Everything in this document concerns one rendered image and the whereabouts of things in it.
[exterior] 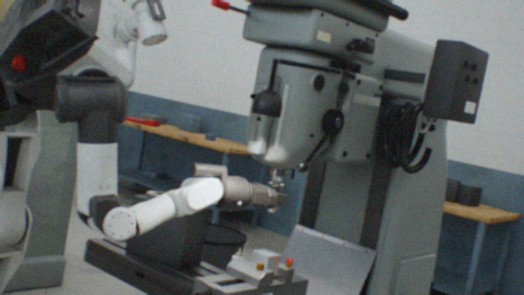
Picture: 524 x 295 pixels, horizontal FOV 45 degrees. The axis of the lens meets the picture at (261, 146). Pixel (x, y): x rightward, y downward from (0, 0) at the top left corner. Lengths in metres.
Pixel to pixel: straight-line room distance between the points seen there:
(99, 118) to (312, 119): 0.56
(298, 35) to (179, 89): 6.63
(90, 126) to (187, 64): 6.72
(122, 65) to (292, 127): 0.46
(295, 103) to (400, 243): 0.66
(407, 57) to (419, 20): 4.32
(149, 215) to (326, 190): 0.76
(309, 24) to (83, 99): 0.58
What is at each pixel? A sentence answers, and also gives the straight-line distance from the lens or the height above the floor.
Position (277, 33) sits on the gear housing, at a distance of 1.66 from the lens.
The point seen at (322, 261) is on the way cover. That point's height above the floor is 1.00.
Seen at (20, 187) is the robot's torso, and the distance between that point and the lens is 1.89.
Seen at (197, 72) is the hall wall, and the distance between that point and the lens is 8.01.
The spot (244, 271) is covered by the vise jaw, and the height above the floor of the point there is 1.01.
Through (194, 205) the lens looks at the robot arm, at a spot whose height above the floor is 1.20.
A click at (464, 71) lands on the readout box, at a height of 1.65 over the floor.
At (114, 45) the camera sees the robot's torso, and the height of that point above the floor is 1.55.
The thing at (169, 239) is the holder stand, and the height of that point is 1.00.
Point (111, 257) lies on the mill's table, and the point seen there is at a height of 0.89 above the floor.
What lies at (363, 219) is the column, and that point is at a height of 1.16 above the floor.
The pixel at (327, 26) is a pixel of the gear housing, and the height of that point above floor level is 1.69.
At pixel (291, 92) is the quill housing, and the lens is 1.65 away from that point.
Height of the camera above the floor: 1.50
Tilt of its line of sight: 5 degrees down
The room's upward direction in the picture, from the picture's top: 10 degrees clockwise
